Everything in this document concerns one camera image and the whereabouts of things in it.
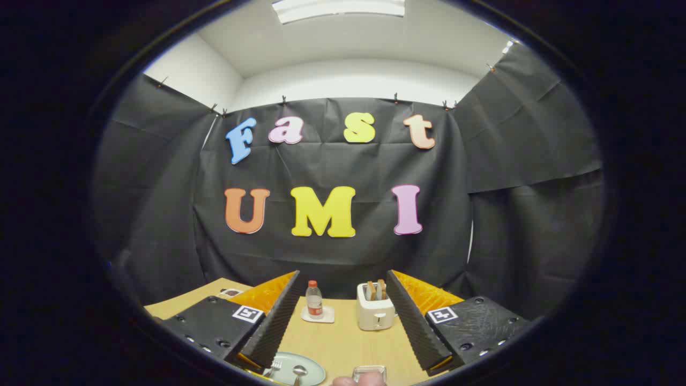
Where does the white square coaster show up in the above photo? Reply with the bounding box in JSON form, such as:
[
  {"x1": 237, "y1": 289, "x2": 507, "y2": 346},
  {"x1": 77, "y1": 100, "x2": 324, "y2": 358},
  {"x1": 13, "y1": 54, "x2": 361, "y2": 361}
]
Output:
[{"x1": 300, "y1": 306, "x2": 335, "y2": 324}]

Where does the metal perforated basket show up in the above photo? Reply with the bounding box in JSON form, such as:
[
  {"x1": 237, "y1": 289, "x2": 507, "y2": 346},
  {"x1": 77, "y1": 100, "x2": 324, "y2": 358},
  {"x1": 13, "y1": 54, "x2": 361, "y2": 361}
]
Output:
[{"x1": 352, "y1": 365, "x2": 387, "y2": 382}]

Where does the clear water bottle red label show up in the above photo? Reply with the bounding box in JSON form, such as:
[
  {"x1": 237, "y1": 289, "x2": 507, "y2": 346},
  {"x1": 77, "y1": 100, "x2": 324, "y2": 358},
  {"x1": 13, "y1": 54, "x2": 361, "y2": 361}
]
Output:
[{"x1": 305, "y1": 280, "x2": 324, "y2": 321}]

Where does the white toaster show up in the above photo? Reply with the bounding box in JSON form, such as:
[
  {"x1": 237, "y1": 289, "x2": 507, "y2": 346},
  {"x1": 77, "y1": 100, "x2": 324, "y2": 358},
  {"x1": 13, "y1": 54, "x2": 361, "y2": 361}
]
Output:
[{"x1": 356, "y1": 283, "x2": 397, "y2": 331}]

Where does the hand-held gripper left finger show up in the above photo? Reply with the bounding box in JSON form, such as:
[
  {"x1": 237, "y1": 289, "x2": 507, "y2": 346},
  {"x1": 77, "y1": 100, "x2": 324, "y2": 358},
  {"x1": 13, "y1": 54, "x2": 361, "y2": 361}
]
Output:
[{"x1": 153, "y1": 270, "x2": 302, "y2": 375}]

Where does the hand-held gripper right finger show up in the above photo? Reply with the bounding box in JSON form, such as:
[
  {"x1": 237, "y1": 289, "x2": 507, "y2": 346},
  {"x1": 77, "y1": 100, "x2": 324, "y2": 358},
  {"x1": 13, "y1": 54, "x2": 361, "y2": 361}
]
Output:
[{"x1": 386, "y1": 270, "x2": 534, "y2": 376}]

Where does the light green plate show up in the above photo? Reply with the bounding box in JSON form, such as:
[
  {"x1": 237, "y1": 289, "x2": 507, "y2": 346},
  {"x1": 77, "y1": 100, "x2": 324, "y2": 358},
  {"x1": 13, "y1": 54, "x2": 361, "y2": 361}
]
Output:
[{"x1": 263, "y1": 352, "x2": 326, "y2": 386}]

